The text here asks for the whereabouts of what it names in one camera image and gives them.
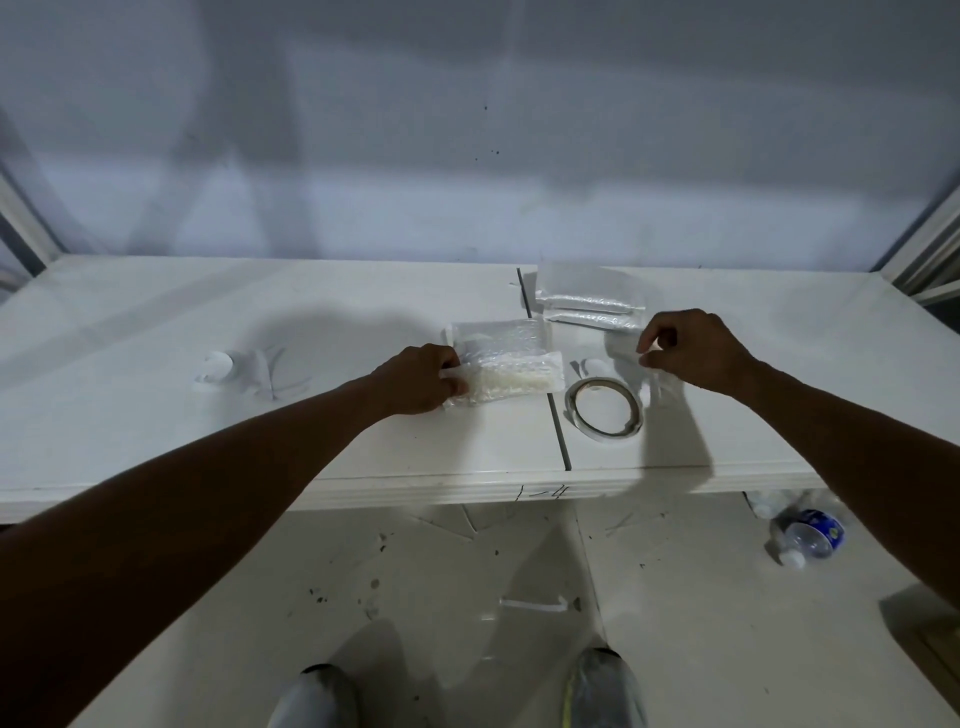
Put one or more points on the clear tape strip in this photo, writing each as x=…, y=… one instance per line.
x=654, y=386

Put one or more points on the person's right forearm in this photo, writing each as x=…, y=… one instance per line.
x=862, y=457

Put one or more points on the person's right hand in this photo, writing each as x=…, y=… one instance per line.
x=701, y=349

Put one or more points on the person's left shoe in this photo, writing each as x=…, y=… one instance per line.
x=315, y=697

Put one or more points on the person's shoe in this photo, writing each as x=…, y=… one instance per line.
x=604, y=690
x=315, y=697

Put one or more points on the small white backing scrap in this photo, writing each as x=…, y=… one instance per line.
x=595, y=367

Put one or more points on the person's right shoe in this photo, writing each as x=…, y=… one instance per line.
x=604, y=690

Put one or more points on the clear plastic bags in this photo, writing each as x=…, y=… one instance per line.
x=589, y=296

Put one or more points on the person's left forearm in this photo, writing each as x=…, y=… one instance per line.
x=187, y=540

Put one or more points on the metal frame post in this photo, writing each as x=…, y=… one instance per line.
x=22, y=232
x=926, y=251

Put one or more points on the blue label water bottle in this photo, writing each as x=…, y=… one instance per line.
x=814, y=534

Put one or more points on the person's left fingers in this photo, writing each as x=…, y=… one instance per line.
x=454, y=375

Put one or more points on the bubble wrap packet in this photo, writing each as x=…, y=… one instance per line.
x=510, y=367

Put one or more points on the white crumpled tape scrap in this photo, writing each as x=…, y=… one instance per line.
x=217, y=367

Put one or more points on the person's left hand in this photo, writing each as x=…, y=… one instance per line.
x=412, y=382

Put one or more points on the person's right thumb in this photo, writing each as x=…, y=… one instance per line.
x=660, y=360

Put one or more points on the clear plastic film scrap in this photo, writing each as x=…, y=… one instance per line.
x=281, y=375

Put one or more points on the double-sided tape roll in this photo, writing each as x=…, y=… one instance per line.
x=634, y=420

